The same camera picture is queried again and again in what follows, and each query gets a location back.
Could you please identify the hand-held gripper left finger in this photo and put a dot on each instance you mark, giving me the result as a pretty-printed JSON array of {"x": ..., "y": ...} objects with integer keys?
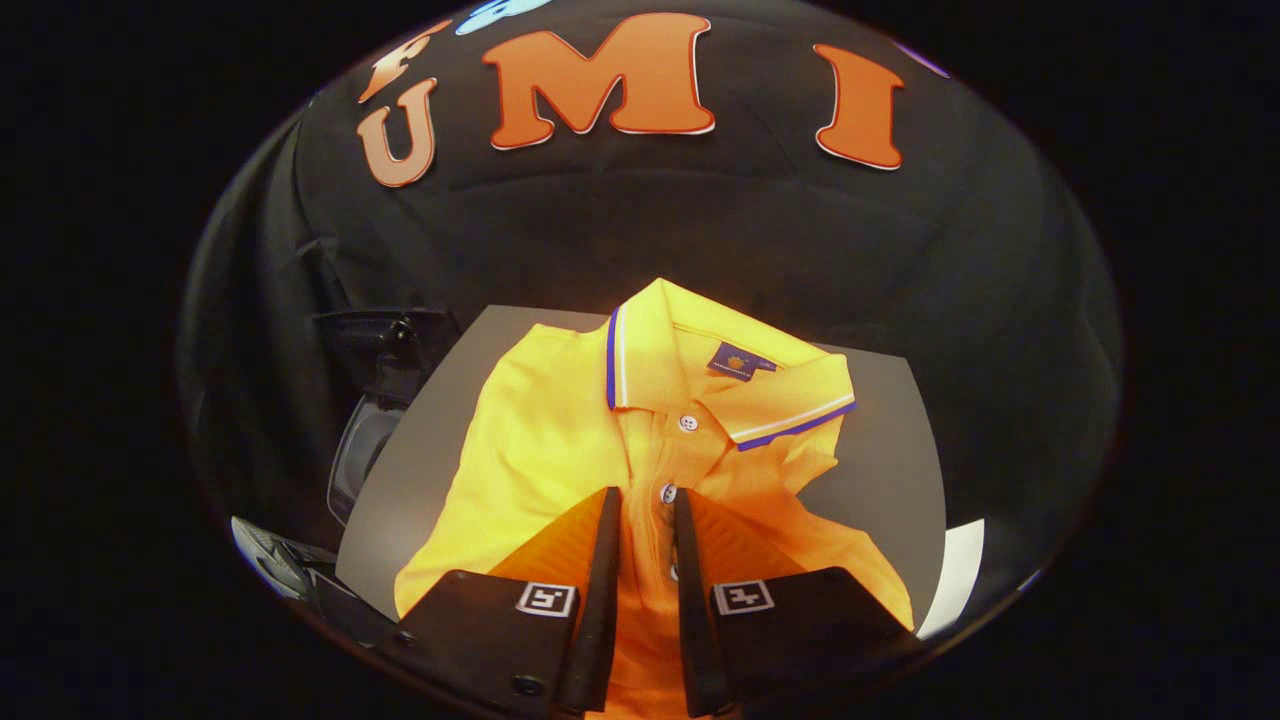
[{"x": 598, "y": 600}]

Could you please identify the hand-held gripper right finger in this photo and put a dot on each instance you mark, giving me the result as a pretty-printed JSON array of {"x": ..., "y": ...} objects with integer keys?
[{"x": 695, "y": 610}]

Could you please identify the yellow polo shirt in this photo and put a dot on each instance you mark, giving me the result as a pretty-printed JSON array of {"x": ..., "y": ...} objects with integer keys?
[{"x": 560, "y": 430}]

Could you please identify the grey washing machine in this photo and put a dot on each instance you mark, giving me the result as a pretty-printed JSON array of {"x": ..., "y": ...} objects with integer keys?
[{"x": 355, "y": 460}]

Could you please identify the dark washing machine lid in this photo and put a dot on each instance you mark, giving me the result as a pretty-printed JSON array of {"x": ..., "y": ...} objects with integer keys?
[{"x": 385, "y": 345}]

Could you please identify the black backdrop cloth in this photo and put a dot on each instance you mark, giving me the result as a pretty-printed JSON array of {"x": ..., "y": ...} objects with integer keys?
[{"x": 740, "y": 230}]

